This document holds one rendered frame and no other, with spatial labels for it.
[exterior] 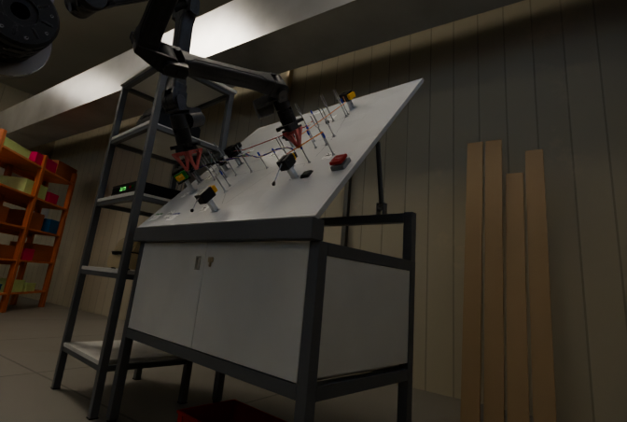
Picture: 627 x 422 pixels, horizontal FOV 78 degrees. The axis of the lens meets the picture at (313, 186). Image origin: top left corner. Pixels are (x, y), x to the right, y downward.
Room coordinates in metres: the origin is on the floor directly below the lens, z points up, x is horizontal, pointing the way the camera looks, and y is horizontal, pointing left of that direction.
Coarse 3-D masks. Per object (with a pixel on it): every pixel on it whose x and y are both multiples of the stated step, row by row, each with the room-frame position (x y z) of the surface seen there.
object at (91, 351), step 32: (160, 96) 1.96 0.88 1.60; (192, 96) 2.40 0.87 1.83; (224, 96) 2.32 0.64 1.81; (160, 128) 1.99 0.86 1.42; (224, 128) 2.27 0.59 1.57; (160, 160) 2.58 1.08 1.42; (128, 192) 2.02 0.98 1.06; (96, 224) 2.34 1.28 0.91; (128, 224) 1.96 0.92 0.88; (128, 256) 1.96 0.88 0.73; (64, 352) 2.33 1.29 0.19; (96, 352) 2.14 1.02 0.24; (160, 352) 2.29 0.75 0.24; (96, 384) 1.95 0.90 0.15; (96, 416) 1.96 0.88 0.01
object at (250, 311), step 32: (224, 256) 1.46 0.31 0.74; (256, 256) 1.33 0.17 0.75; (288, 256) 1.23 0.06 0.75; (224, 288) 1.44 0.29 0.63; (256, 288) 1.32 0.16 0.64; (288, 288) 1.22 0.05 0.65; (224, 320) 1.42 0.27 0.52; (256, 320) 1.31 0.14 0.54; (288, 320) 1.21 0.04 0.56; (224, 352) 1.40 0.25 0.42; (256, 352) 1.30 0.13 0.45; (288, 352) 1.20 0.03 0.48
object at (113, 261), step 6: (120, 240) 2.18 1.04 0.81; (120, 246) 2.13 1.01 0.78; (132, 246) 2.05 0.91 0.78; (138, 246) 2.06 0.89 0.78; (114, 252) 2.11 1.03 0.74; (120, 252) 2.06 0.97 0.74; (132, 252) 2.05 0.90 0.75; (138, 252) 2.07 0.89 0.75; (108, 258) 2.15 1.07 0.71; (114, 258) 2.11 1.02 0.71; (132, 258) 2.05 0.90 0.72; (108, 264) 2.14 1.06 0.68; (114, 264) 2.10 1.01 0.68; (132, 264) 2.05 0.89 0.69
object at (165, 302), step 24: (144, 264) 1.89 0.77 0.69; (168, 264) 1.73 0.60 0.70; (192, 264) 1.60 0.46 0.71; (144, 288) 1.86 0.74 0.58; (168, 288) 1.71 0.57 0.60; (192, 288) 1.58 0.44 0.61; (144, 312) 1.83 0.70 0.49; (168, 312) 1.68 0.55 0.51; (192, 312) 1.56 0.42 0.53; (168, 336) 1.66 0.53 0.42; (192, 336) 1.55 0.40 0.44
